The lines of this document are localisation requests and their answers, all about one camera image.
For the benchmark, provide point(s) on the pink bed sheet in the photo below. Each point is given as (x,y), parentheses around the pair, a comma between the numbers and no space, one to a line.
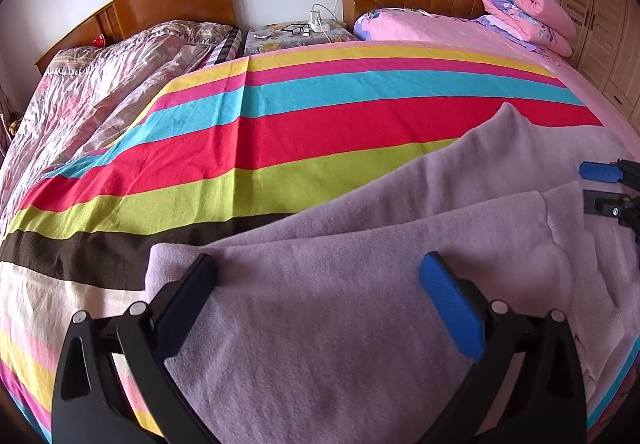
(481,35)

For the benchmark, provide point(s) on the beige louvered wardrobe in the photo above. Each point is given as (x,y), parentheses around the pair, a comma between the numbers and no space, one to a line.
(606,50)

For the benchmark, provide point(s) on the red object at headboard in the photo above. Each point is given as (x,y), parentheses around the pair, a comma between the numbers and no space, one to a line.
(99,41)

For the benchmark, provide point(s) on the rainbow striped blanket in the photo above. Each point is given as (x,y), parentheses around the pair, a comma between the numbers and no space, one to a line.
(231,147)

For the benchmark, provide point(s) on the floral covered nightstand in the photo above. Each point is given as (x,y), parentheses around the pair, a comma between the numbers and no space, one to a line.
(284,35)

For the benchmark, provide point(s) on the lilac sweatpants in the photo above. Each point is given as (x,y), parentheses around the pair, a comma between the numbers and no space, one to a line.
(320,332)

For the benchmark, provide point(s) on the white power strip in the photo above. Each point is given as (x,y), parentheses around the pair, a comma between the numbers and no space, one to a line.
(316,23)

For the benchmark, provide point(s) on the lilac floral pillow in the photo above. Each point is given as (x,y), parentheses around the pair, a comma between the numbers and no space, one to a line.
(385,24)

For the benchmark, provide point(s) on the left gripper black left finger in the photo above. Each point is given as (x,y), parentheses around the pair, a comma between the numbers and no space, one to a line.
(89,403)

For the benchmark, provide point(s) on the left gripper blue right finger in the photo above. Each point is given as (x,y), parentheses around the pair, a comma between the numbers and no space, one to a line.
(525,385)

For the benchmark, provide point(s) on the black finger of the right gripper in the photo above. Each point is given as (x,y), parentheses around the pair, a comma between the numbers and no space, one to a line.
(618,206)

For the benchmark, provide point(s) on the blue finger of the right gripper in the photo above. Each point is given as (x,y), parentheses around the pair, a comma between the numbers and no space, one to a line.
(606,173)

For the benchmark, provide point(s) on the plaid checked bed sheet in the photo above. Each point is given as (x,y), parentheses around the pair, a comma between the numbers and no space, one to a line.
(227,49)

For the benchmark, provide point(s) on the rolled pink floral quilt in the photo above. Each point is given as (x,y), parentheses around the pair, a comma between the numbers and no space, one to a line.
(538,22)

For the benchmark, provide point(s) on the left wooden headboard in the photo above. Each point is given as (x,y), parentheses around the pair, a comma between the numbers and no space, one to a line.
(121,19)

